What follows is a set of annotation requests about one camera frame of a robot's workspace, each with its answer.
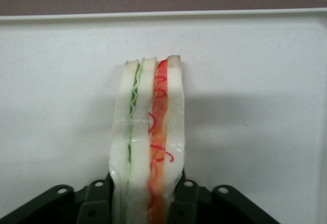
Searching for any white plastic tray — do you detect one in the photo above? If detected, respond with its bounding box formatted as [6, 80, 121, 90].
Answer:
[0, 8, 327, 224]

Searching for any sandwich with lettuce tomato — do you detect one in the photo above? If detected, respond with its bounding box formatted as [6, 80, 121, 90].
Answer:
[108, 54, 186, 224]

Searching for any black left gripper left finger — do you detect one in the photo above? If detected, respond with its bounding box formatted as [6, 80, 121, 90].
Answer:
[0, 172, 114, 224]

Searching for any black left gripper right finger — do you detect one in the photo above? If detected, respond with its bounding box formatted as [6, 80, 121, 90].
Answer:
[166, 170, 281, 224]

